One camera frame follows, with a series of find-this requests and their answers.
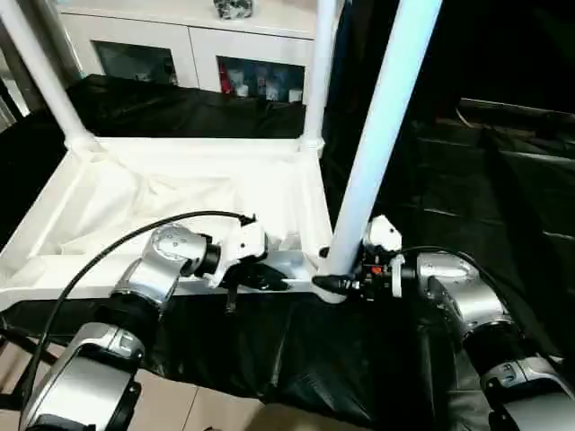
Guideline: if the white plastic stool seat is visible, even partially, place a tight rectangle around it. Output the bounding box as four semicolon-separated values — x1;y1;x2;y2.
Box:
0;134;357;312

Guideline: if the black work mat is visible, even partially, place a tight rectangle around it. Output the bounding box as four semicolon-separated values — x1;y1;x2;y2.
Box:
0;74;575;431

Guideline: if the black tripod stand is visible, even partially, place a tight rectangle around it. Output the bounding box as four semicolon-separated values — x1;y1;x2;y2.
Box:
0;313;62;399

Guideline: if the white cabinet with glass doors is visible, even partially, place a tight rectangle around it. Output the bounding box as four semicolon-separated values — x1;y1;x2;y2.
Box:
59;0;325;103

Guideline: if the dark object on cabinet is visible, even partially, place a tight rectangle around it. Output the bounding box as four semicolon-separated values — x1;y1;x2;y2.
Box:
212;0;256;22

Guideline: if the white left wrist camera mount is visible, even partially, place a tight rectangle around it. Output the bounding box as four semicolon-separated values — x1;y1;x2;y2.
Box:
200;218;271;289

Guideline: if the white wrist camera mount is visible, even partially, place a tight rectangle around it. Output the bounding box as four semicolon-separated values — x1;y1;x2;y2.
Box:
200;218;271;289
365;214;406;298

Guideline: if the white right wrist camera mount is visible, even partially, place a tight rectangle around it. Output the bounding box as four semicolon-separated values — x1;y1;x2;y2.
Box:
365;214;406;298

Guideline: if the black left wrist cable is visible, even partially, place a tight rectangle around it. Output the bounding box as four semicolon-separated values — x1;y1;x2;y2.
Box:
16;209;258;408

